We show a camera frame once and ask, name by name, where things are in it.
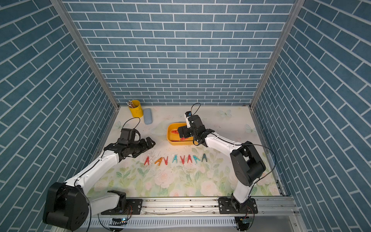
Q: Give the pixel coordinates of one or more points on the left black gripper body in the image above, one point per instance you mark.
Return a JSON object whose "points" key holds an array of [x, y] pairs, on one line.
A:
{"points": [[136, 148]]}

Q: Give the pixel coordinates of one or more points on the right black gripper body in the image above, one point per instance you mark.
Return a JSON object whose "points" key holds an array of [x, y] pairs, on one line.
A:
{"points": [[188, 133]]}

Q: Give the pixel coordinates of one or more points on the red clothespin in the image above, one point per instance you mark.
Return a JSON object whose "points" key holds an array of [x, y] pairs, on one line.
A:
{"points": [[147, 161]]}

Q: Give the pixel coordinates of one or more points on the yellow plastic storage box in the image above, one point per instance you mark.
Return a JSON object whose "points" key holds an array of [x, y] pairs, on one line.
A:
{"points": [[174, 139]]}

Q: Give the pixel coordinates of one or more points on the grey-green clothespin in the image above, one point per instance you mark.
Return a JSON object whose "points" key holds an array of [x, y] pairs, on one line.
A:
{"points": [[204, 158]]}

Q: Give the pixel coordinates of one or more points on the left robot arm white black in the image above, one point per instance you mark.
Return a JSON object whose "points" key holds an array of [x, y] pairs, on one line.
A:
{"points": [[67, 204]]}

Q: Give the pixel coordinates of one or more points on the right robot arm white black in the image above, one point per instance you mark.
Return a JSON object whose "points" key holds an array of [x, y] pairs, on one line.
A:
{"points": [[247, 163]]}

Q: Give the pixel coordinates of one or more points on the blue-grey fabric case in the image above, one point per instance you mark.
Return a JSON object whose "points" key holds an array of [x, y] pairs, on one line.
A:
{"points": [[148, 117]]}

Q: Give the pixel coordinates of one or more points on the yellow pen cup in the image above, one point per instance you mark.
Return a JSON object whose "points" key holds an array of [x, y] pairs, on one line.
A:
{"points": [[136, 112]]}

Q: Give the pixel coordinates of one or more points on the pens in cup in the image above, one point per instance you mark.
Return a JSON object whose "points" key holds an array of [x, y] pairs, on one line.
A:
{"points": [[131, 104]]}

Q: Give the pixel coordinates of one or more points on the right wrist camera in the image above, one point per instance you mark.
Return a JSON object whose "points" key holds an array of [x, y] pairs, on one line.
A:
{"points": [[188, 114]]}

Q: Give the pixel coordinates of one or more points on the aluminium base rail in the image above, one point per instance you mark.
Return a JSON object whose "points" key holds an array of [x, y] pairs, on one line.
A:
{"points": [[181, 211]]}

